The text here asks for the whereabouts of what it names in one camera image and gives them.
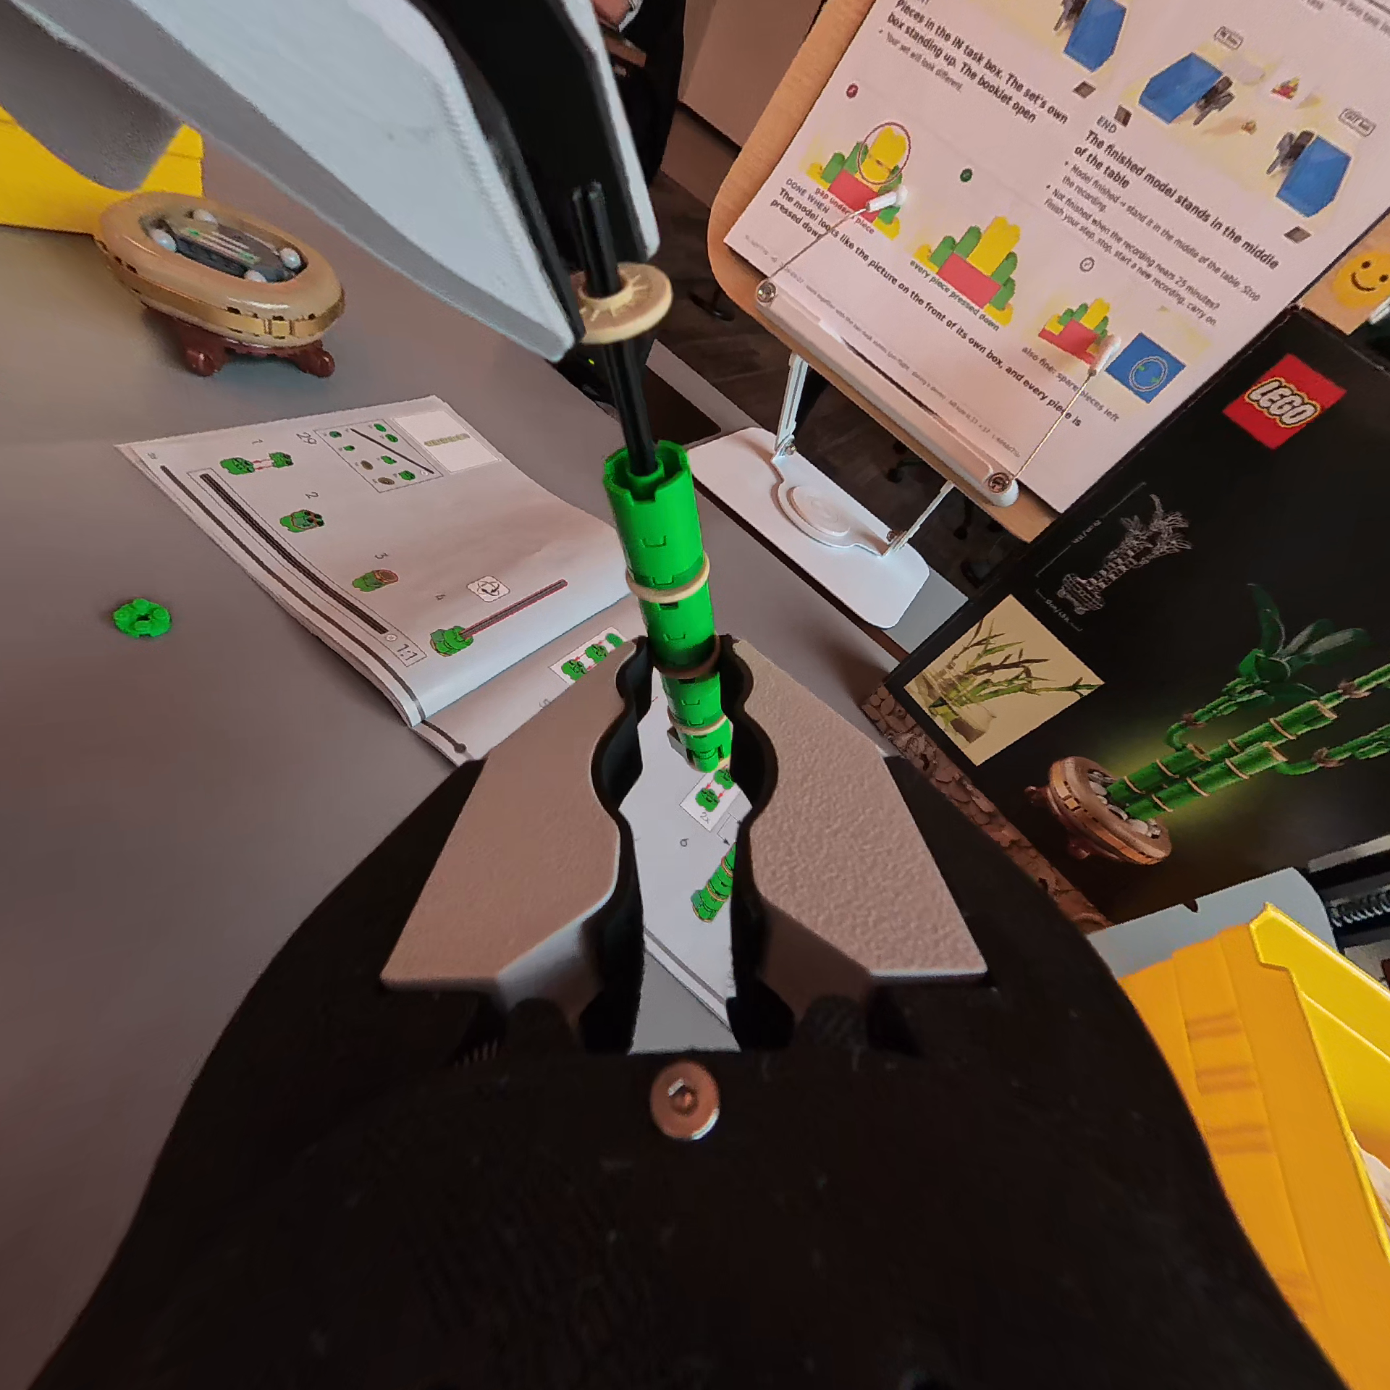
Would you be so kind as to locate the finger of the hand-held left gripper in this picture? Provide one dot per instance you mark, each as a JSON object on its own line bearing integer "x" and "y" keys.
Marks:
{"x": 327, "y": 120}
{"x": 625, "y": 174}

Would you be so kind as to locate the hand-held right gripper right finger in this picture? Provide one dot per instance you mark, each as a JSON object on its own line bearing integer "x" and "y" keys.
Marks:
{"x": 858, "y": 869}

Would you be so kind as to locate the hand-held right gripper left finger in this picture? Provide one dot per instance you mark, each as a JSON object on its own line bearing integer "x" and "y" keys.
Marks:
{"x": 520, "y": 869}

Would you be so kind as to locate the tan round disc brick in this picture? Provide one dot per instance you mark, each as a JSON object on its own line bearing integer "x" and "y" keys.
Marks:
{"x": 644, "y": 306}

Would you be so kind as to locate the green bamboo stalk brick model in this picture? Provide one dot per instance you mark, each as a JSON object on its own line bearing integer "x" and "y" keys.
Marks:
{"x": 657, "y": 520}

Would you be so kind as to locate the building instruction booklet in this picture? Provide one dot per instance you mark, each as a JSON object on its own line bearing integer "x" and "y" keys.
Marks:
{"x": 434, "y": 520}

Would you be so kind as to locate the yellow plastic bin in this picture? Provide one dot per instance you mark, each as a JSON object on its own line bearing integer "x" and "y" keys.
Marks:
{"x": 1248, "y": 1085}
{"x": 151, "y": 201}

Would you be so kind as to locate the tan oval pot brick model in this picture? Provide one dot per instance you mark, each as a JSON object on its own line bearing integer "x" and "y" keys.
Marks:
{"x": 217, "y": 283}

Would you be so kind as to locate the white document stand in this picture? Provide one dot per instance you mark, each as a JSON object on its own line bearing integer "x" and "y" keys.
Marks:
{"x": 825, "y": 511}

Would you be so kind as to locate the printed instruction sheet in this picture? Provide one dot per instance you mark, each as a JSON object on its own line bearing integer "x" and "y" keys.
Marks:
{"x": 1031, "y": 218}

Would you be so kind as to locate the small green round brick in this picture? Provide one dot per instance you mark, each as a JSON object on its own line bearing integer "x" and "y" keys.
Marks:
{"x": 139, "y": 619}

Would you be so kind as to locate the black brick set box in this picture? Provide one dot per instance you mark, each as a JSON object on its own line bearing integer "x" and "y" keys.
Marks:
{"x": 1195, "y": 542}

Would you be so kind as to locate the yellow smiley sticker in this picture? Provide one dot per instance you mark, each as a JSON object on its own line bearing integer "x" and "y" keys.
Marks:
{"x": 1362, "y": 280}

